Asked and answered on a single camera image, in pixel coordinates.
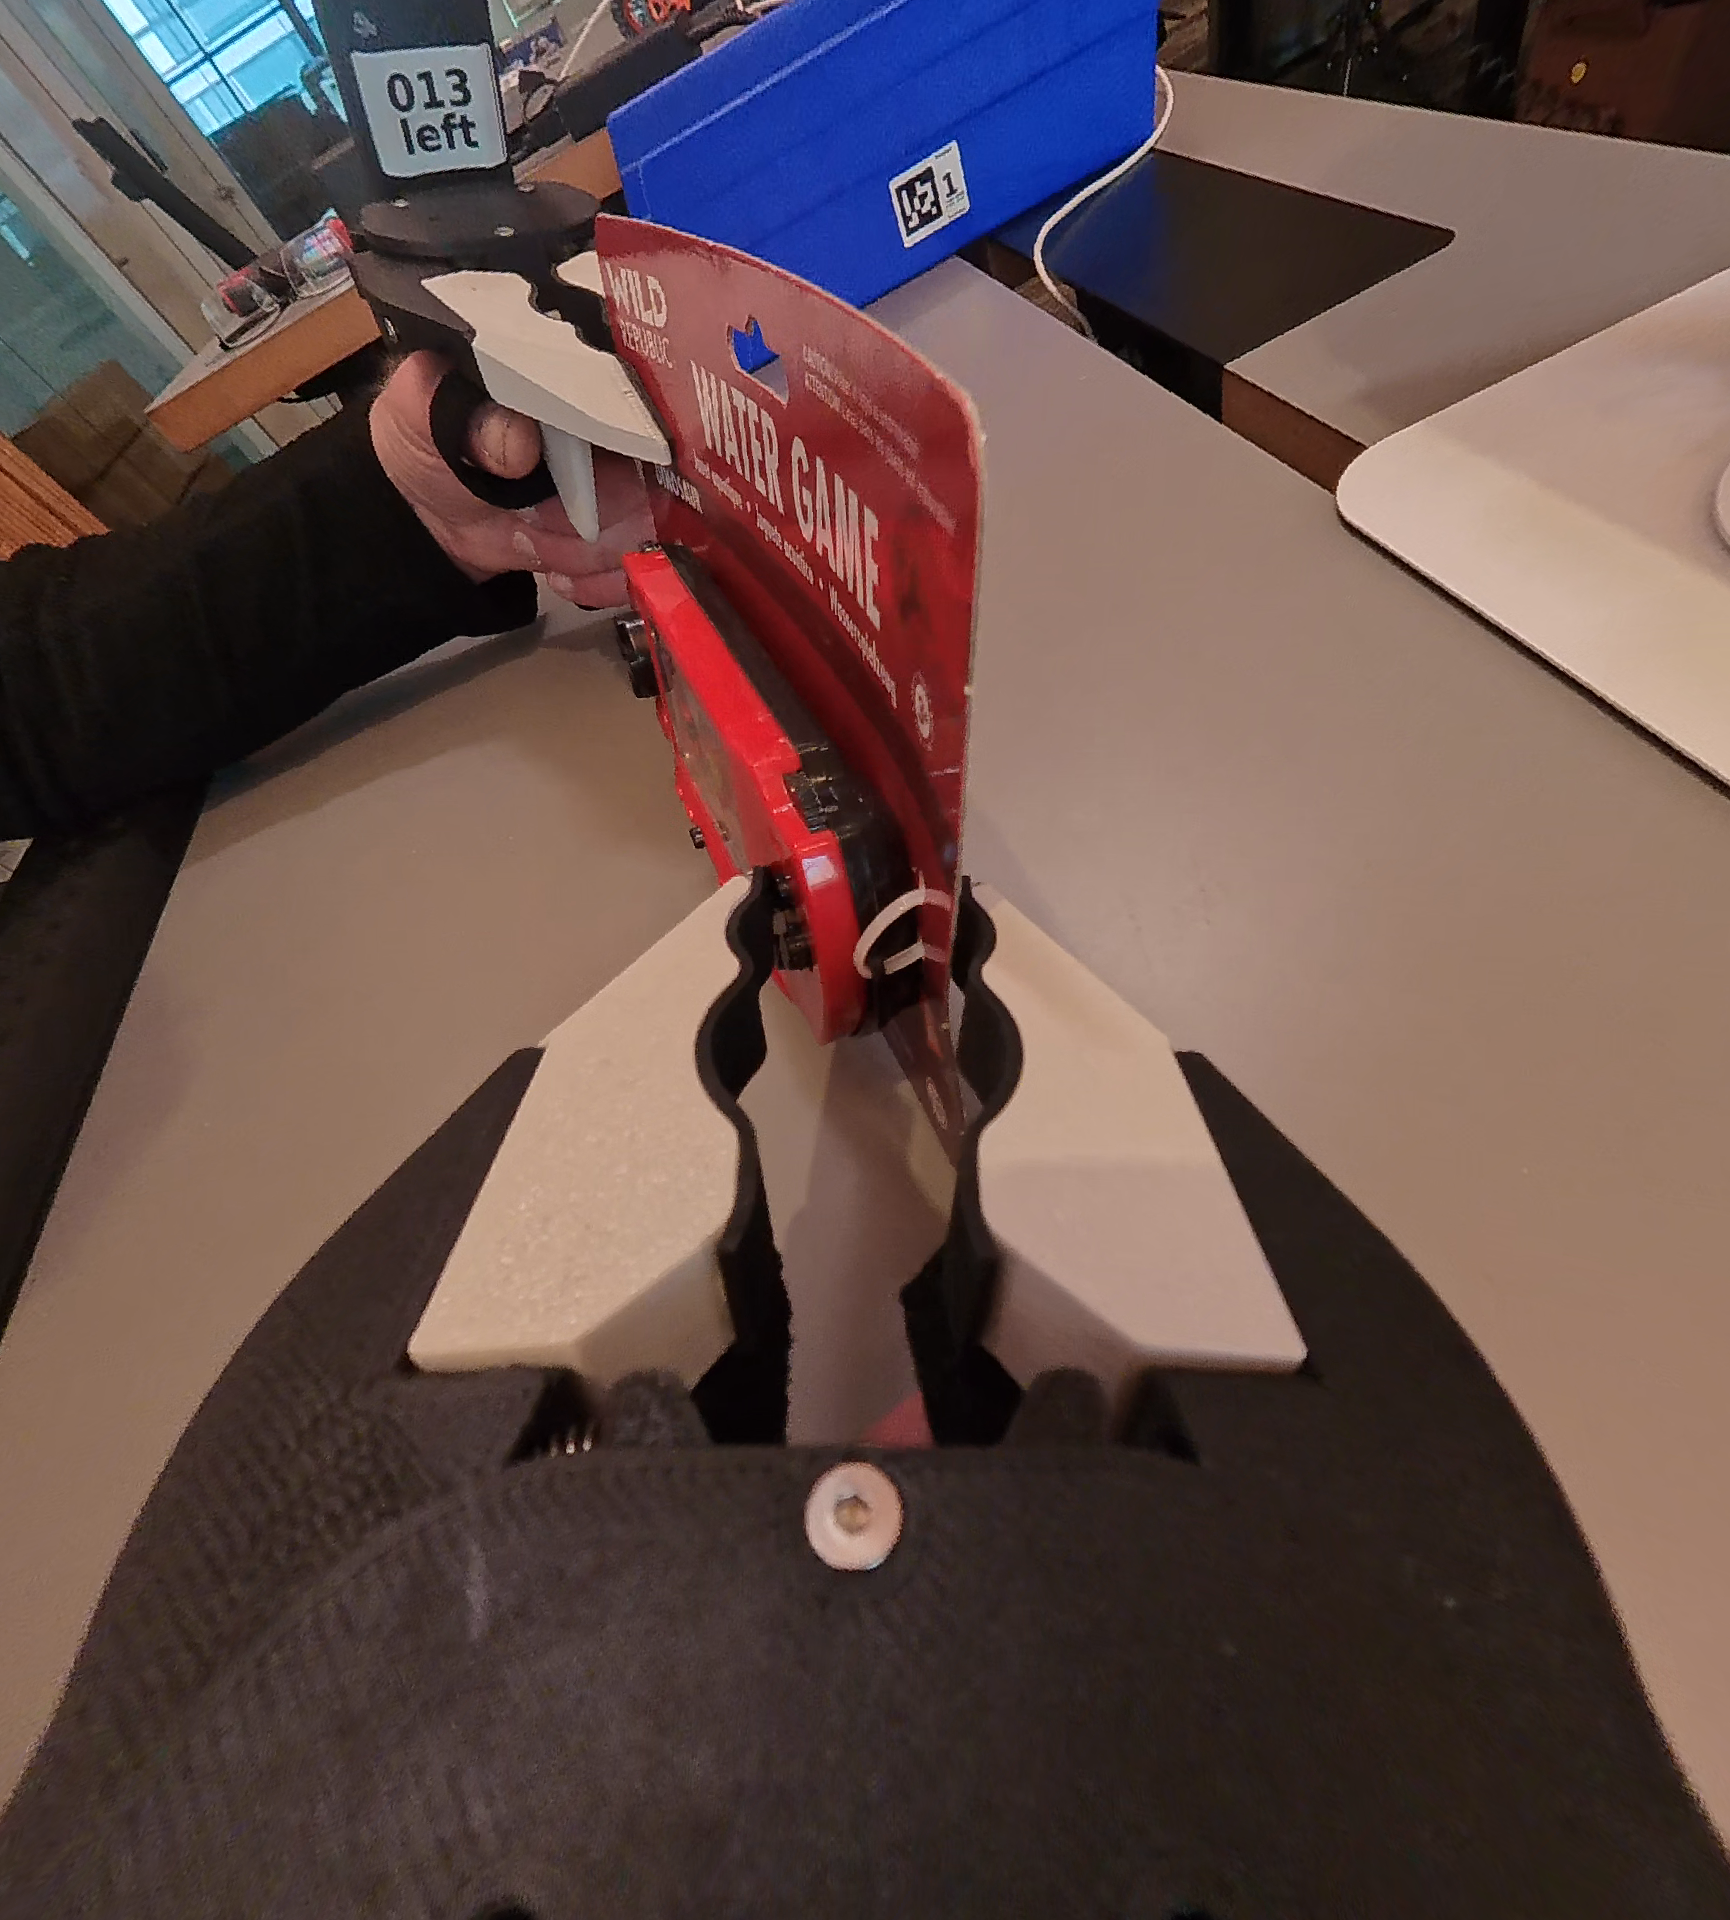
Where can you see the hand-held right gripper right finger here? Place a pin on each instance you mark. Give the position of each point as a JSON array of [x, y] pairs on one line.
[[1135, 1201]]

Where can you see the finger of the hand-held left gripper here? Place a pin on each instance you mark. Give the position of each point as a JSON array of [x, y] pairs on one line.
[[543, 369], [585, 285]]

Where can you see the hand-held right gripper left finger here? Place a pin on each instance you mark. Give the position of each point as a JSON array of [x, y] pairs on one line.
[[580, 1201]]

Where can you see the red handheld toy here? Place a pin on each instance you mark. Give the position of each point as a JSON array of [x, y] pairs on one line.
[[804, 451]]

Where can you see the person's left forearm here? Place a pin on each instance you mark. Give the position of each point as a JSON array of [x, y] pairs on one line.
[[131, 661]]

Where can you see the person's left hand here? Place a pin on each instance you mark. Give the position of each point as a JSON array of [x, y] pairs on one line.
[[409, 442]]

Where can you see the clear safety glasses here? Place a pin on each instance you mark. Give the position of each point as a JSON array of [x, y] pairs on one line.
[[295, 262]]

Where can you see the grey storage box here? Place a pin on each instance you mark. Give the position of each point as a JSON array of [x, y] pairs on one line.
[[272, 159]]

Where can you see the wooden side table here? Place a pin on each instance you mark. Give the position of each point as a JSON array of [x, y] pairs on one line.
[[265, 369]]

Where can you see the blue plastic bin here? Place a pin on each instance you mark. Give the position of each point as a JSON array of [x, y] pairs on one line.
[[804, 121]]

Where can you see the orange wheeled robot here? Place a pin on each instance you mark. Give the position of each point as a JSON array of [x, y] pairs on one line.
[[648, 9]]

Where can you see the brown cardboard box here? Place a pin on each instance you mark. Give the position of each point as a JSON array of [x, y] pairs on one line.
[[114, 442]]

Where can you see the black flat pad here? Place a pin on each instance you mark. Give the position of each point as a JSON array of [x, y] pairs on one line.
[[1241, 255]]

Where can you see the brown paper bag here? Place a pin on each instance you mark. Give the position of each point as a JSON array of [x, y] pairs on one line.
[[1645, 75]]

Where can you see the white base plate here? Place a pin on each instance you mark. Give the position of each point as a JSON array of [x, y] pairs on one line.
[[1524, 511]]

